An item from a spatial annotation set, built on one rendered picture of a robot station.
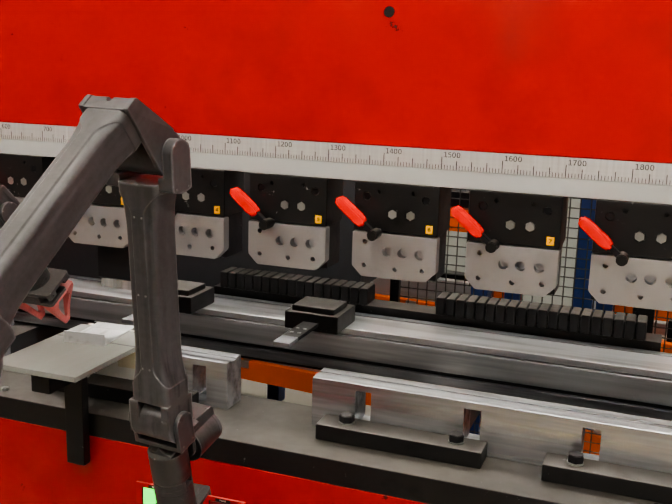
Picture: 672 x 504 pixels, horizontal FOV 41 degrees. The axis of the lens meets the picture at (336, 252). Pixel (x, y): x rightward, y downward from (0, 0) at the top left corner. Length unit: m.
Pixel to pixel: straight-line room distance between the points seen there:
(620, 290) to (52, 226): 0.87
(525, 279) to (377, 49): 0.45
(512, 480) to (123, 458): 0.72
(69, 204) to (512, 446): 0.89
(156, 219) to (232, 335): 0.88
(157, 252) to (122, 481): 0.71
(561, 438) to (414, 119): 0.59
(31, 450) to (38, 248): 0.93
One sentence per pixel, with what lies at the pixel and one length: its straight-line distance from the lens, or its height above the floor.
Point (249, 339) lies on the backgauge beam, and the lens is 2.01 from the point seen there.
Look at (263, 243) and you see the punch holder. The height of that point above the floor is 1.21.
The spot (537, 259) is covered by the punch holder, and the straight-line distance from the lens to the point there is 1.48.
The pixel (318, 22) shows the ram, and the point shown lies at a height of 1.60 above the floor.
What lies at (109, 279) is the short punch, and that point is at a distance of 1.86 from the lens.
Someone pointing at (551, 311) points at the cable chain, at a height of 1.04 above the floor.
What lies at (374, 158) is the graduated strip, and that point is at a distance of 1.52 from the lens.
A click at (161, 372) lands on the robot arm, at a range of 1.24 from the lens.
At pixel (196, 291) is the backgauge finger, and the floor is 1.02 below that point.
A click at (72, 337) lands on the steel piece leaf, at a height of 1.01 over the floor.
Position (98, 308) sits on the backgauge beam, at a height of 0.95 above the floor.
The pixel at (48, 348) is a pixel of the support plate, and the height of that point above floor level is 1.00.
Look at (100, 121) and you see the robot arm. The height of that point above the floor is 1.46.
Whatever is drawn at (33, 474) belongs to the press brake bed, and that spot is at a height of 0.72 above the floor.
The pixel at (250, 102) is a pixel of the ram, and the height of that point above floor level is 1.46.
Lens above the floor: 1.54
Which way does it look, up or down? 12 degrees down
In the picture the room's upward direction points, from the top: 2 degrees clockwise
